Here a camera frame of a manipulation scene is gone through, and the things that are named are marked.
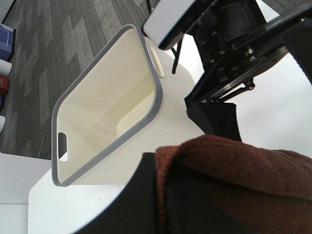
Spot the brown towel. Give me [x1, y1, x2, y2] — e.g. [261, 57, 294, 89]
[155, 135, 312, 234]

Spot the blue box on floor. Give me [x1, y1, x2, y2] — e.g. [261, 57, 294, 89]
[0, 23, 16, 61]

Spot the white box on floor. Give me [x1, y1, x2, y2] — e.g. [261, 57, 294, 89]
[0, 59, 12, 77]

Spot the beige basket with grey rim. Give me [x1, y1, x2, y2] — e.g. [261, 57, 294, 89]
[51, 24, 203, 187]

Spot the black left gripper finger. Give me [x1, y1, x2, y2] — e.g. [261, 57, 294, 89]
[78, 153, 158, 234]

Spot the thin cable on floor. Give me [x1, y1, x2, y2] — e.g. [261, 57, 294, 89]
[38, 125, 52, 159]

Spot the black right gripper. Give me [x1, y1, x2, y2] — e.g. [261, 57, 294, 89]
[142, 0, 312, 102]

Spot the red box on floor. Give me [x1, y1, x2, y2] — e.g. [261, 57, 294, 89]
[0, 76, 10, 95]

